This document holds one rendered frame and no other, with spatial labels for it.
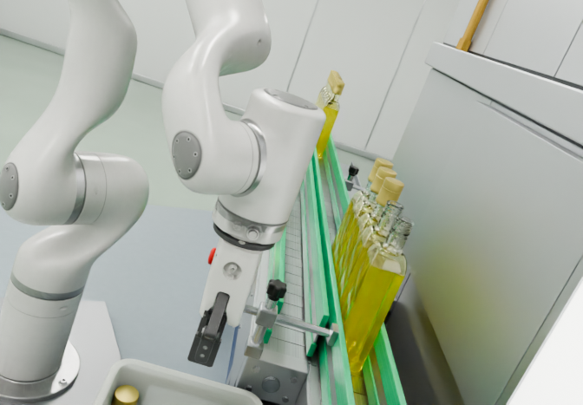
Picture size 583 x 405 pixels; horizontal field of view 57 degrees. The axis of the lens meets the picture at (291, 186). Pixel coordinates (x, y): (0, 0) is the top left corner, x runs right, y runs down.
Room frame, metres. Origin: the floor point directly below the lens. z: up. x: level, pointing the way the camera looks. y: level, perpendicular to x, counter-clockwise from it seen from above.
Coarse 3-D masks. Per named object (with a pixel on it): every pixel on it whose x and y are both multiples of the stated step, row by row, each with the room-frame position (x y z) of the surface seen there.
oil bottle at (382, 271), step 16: (368, 256) 0.76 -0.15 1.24; (384, 256) 0.73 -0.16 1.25; (400, 256) 0.74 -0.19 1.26; (368, 272) 0.73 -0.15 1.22; (384, 272) 0.73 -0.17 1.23; (400, 272) 0.73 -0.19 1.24; (352, 288) 0.77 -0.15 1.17; (368, 288) 0.73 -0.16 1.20; (384, 288) 0.73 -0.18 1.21; (352, 304) 0.73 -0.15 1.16; (368, 304) 0.73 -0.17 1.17; (384, 304) 0.73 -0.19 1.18; (352, 320) 0.73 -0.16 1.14; (368, 320) 0.73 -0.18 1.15; (352, 336) 0.73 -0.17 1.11; (368, 336) 0.73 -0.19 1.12; (352, 352) 0.73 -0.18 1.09; (368, 352) 0.73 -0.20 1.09; (352, 368) 0.73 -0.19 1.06
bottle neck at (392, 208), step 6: (390, 204) 0.81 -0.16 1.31; (396, 204) 0.82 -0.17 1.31; (384, 210) 0.81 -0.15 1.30; (390, 210) 0.80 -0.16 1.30; (396, 210) 0.80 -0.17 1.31; (402, 210) 0.81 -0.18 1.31; (384, 216) 0.81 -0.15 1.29; (390, 216) 0.80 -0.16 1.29; (378, 222) 0.81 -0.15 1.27; (384, 222) 0.80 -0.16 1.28; (390, 222) 0.80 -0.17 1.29; (378, 228) 0.81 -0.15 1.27; (384, 228) 0.80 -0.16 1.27
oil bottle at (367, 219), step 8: (368, 216) 0.87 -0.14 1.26; (360, 224) 0.87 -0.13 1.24; (368, 224) 0.85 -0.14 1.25; (376, 224) 0.85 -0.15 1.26; (352, 232) 0.89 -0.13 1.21; (360, 232) 0.85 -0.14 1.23; (352, 240) 0.87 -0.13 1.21; (352, 248) 0.85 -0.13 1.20; (344, 256) 0.88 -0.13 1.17; (344, 264) 0.86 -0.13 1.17; (336, 272) 0.89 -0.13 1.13
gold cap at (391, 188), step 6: (384, 180) 0.87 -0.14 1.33; (390, 180) 0.86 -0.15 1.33; (396, 180) 0.88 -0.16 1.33; (384, 186) 0.86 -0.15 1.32; (390, 186) 0.86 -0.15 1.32; (396, 186) 0.86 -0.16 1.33; (402, 186) 0.86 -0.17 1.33; (384, 192) 0.86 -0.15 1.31; (390, 192) 0.86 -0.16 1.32; (396, 192) 0.86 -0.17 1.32; (378, 198) 0.87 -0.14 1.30; (384, 198) 0.86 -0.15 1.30; (390, 198) 0.86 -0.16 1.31; (396, 198) 0.86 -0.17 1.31; (384, 204) 0.86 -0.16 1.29
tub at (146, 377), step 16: (112, 368) 0.60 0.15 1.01; (128, 368) 0.62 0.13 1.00; (144, 368) 0.63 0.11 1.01; (160, 368) 0.64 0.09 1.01; (112, 384) 0.58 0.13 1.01; (128, 384) 0.62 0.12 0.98; (144, 384) 0.63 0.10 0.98; (160, 384) 0.63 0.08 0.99; (176, 384) 0.63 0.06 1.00; (192, 384) 0.64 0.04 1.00; (208, 384) 0.64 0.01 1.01; (224, 384) 0.65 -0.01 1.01; (96, 400) 0.54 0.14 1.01; (144, 400) 0.62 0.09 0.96; (160, 400) 0.63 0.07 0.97; (176, 400) 0.63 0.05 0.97; (192, 400) 0.63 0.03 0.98; (208, 400) 0.64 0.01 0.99; (224, 400) 0.64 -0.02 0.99; (240, 400) 0.64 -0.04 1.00; (256, 400) 0.64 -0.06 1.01
